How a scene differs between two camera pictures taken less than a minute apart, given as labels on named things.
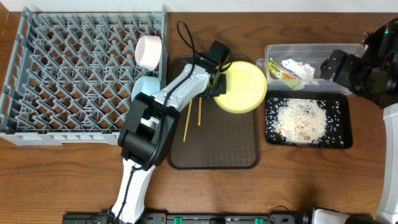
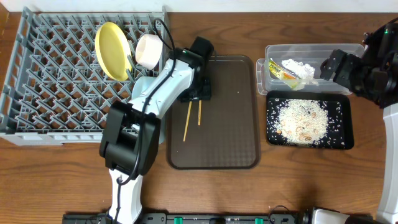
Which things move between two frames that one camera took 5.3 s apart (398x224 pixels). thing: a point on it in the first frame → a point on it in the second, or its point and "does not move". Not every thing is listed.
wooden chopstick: x=199 y=111 does not move
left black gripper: x=219 y=82 → x=195 y=95
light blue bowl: x=148 y=85 does not move
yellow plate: x=246 y=88 → x=113 y=49
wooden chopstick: x=187 y=119 does not move
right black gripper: x=350 y=63 does not move
